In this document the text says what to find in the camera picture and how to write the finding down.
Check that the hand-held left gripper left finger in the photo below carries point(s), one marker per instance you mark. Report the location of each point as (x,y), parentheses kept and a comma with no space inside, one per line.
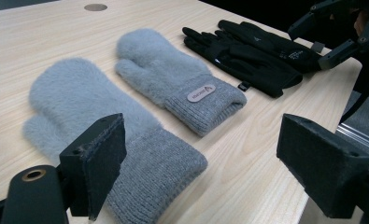
(95,161)

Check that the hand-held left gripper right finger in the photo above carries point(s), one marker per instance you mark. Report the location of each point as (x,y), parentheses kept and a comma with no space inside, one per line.
(322,165)

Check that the black glove with white print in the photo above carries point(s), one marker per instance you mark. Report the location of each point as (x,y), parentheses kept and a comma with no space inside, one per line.
(275,43)

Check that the grey fluffy mitten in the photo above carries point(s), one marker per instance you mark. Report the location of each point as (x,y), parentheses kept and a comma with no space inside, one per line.
(79,93)
(160,68)

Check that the round grey table grommet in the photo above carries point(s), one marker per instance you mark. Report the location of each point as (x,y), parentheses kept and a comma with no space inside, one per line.
(95,7)

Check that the aluminium floor rail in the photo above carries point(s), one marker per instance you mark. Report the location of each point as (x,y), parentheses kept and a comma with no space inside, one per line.
(359,137)

